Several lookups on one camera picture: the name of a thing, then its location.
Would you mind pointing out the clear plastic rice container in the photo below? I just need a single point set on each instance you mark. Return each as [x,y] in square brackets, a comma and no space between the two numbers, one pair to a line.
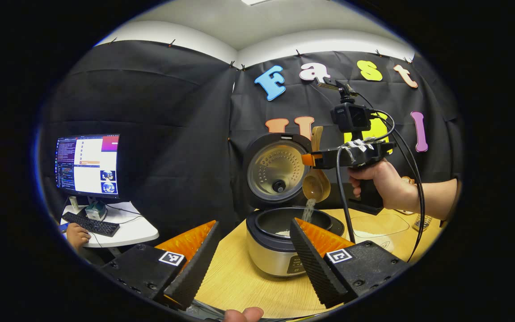
[382,226]

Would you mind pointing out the black silver rice cooker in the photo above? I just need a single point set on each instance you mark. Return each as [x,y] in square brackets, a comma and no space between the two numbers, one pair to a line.
[266,255]

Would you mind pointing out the computer monitor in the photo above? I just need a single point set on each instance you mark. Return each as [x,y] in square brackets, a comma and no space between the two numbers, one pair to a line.
[87,165]

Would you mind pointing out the wooden spoon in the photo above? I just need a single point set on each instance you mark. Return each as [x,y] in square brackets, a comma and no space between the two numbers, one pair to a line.
[315,188]

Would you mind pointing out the ceiling light panel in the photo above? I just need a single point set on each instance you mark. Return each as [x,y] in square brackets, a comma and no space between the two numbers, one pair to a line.
[255,2]

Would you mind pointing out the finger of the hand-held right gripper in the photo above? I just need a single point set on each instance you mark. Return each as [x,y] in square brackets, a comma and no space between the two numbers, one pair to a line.
[329,159]

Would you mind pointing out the green box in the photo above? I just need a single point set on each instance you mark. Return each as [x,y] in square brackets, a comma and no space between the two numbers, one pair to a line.
[95,211]

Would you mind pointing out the white rice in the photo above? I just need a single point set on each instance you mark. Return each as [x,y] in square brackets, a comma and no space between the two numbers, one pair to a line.
[309,210]

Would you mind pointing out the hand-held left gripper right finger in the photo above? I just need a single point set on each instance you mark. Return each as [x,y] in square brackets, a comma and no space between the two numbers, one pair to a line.
[313,268]

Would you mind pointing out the black keyboard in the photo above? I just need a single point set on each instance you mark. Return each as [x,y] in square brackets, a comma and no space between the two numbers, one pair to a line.
[92,224]

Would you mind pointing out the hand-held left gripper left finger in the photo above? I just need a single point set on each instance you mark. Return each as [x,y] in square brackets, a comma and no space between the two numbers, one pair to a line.
[195,268]

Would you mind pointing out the white side table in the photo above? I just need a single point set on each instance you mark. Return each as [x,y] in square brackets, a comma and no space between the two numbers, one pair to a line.
[137,230]

